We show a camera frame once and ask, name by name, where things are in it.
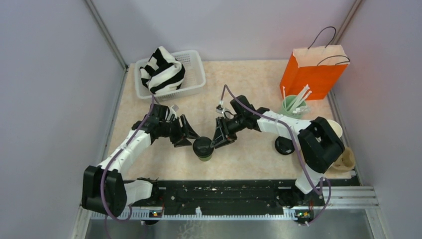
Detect black lid on table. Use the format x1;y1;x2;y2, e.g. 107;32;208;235
274;136;295;155

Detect white plastic basket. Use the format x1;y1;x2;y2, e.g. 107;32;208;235
133;50;206;102

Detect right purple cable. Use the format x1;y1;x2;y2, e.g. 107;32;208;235
219;84;332;226

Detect purple cable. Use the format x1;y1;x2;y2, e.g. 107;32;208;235
100;94;157;222
219;84;332;226

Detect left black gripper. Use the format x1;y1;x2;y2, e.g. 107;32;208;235
159;114;200;147

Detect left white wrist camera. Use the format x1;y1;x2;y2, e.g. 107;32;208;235
166;105;179;122

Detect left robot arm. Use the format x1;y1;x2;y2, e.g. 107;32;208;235
81;104;200;218

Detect white wrapped straws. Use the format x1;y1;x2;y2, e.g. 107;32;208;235
281;85;312;116

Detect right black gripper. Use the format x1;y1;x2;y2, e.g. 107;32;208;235
211;114;246;149

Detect cardboard cup carrier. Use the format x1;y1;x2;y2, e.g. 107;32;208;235
330;147;356;172

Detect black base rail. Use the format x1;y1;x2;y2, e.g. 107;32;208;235
122;178;360;222

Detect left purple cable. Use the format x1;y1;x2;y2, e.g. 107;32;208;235
100;94;157;222

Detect stack of paper cups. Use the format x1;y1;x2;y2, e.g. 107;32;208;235
327;119;343;138

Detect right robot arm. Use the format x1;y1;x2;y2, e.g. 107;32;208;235
210;95;345;205

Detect green straw holder cup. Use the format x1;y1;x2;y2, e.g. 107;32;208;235
279;95;310;119

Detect black white striped cloth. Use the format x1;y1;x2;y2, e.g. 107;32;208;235
139;46;186;95

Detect green paper coffee cup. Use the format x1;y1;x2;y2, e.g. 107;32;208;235
197;153;212;162

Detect orange paper bag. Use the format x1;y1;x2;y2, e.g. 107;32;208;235
279;38;351;100

